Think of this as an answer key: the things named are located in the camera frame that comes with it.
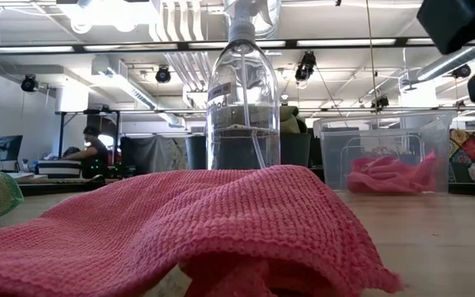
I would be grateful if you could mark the pink microfiber towel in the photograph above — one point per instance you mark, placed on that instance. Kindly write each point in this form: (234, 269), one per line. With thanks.
(386, 177)
(180, 214)

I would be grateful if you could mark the black hanging spotlight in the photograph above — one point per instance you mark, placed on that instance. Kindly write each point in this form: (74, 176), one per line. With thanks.
(379, 102)
(305, 66)
(462, 71)
(163, 75)
(29, 83)

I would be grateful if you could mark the colourful patchwork quilt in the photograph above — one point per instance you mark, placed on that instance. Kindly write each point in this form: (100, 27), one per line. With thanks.
(472, 156)

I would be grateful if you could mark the clear plastic bin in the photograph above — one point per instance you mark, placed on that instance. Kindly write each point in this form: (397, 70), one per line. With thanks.
(443, 165)

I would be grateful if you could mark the teal plastic basket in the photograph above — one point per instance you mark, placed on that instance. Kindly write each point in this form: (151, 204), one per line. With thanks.
(295, 150)

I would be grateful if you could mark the clear spray bottle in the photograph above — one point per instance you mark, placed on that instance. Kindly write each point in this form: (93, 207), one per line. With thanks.
(241, 82)

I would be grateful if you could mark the grey cover cloth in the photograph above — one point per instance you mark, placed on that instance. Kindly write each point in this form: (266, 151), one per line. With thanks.
(151, 154)

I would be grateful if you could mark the person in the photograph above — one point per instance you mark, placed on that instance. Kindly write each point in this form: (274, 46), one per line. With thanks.
(95, 156)

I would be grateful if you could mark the black metal rack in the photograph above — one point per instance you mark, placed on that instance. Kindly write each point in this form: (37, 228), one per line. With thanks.
(61, 136)

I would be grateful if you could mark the black white striped case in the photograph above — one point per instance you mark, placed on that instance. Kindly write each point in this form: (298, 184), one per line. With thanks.
(58, 169)

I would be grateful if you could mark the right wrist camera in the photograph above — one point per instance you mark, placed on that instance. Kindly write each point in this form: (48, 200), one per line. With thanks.
(456, 20)

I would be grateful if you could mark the black aluminium table frame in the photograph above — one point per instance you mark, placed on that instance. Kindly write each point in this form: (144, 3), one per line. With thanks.
(76, 187)

